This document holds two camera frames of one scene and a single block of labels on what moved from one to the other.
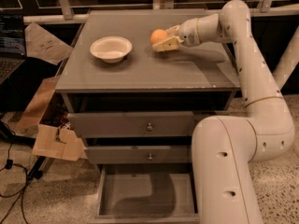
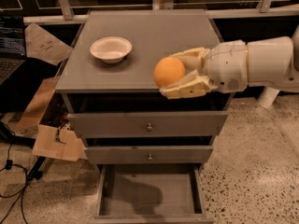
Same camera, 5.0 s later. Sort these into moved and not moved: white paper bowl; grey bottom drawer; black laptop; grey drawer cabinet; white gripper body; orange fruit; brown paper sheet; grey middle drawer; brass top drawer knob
Moved: white gripper body; orange fruit
Not moved: brown paper sheet; white paper bowl; grey drawer cabinet; brass top drawer knob; black laptop; grey bottom drawer; grey middle drawer
